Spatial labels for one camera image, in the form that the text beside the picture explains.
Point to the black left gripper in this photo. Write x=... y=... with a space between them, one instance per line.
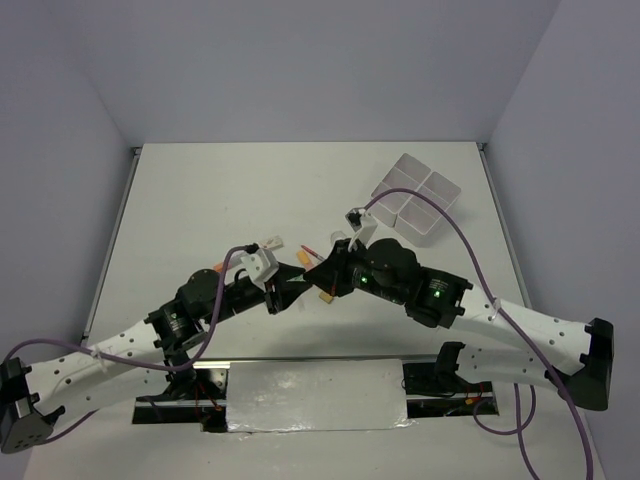
x=286 y=293

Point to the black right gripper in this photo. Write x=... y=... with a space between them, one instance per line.
x=329 y=275

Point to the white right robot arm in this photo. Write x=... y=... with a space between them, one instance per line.
x=572 y=358

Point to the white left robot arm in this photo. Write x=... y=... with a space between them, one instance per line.
x=155 y=356

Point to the yellow eraser block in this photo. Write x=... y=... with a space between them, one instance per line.
x=326 y=297

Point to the yellow pink highlighter marker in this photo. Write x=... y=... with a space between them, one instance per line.
x=304 y=259

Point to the clear adhesive tape roll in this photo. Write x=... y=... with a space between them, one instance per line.
x=338 y=236

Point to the white staples box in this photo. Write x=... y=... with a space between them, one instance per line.
x=272 y=243

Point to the white right storage container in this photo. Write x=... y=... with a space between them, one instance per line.
x=418 y=218

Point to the white storage container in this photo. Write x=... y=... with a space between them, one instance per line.
x=418 y=218
x=409 y=173

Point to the white left storage container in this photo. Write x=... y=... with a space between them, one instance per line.
x=409 y=173

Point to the silver foil covered panel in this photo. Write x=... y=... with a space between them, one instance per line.
x=285 y=397

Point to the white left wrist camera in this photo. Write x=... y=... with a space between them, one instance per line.
x=260 y=267

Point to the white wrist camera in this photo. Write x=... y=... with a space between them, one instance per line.
x=363 y=225
x=260 y=267

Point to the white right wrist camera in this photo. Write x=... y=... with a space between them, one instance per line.
x=363 y=225

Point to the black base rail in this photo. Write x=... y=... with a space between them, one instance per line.
x=204 y=403

